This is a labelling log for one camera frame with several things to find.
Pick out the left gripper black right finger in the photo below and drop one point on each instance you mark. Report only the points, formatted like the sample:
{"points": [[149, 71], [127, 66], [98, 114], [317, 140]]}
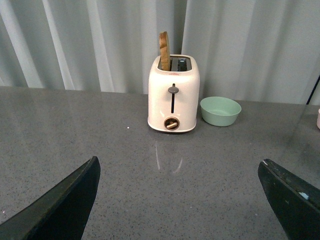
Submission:
{"points": [[295, 202]]}

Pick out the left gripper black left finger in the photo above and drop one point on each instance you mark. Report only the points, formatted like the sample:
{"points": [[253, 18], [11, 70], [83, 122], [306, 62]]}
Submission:
{"points": [[62, 212]]}

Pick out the pink bowl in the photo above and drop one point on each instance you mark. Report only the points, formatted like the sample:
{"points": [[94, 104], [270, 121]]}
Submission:
{"points": [[318, 119]]}

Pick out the green bowl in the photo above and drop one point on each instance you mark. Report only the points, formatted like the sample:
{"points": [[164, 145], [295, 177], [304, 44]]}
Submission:
{"points": [[219, 111]]}

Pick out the grey curtain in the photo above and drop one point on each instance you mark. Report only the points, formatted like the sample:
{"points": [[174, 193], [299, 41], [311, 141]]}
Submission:
{"points": [[254, 50]]}

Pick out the cream white toaster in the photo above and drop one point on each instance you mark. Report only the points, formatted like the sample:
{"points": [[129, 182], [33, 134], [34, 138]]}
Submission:
{"points": [[173, 95]]}

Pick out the toast slice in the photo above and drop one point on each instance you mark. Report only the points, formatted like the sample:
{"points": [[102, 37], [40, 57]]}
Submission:
{"points": [[164, 47]]}

